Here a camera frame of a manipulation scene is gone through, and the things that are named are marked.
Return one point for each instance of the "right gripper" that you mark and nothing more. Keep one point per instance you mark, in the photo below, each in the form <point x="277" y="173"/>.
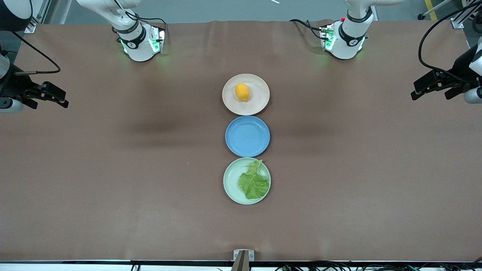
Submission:
<point x="10" y="86"/>

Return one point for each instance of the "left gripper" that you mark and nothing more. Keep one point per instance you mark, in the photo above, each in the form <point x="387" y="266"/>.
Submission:
<point x="460" y="69"/>

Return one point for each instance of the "yellow lemon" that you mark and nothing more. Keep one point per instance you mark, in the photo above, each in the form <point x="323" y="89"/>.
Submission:
<point x="242" y="92"/>

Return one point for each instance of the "green lettuce leaf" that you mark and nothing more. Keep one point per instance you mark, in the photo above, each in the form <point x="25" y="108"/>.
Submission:
<point x="253" y="182"/>

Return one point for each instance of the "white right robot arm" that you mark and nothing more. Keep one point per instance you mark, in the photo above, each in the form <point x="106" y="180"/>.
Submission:
<point x="137" y="45"/>

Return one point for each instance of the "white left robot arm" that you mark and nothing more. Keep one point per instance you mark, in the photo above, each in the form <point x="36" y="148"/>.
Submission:
<point x="348" y="41"/>

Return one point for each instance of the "wheeled metal stand leg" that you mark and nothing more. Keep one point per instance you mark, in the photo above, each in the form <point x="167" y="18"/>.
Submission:
<point x="433" y="9"/>

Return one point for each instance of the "brown table mat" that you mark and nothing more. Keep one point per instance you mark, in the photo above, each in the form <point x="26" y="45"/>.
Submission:
<point x="113" y="180"/>

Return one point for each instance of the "beige plate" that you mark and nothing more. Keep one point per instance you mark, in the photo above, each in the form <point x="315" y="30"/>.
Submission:
<point x="260" y="103"/>

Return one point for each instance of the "blue plate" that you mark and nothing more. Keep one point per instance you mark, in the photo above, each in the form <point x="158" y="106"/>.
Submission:
<point x="247" y="136"/>

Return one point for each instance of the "light green plate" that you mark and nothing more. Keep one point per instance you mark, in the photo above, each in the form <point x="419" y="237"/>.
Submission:
<point x="233" y="180"/>

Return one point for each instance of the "aluminium frame profile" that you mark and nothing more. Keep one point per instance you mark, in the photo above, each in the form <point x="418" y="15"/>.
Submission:
<point x="35" y="17"/>
<point x="461" y="17"/>

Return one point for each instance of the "green lit connector bracket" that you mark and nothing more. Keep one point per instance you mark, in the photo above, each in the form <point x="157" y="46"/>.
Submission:
<point x="327" y="37"/>
<point x="157" y="39"/>

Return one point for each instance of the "black table edge rail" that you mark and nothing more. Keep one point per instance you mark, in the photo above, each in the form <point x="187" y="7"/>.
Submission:
<point x="113" y="261"/>

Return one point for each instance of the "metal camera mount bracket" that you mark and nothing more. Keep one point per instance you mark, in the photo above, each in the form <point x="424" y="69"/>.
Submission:
<point x="243" y="258"/>

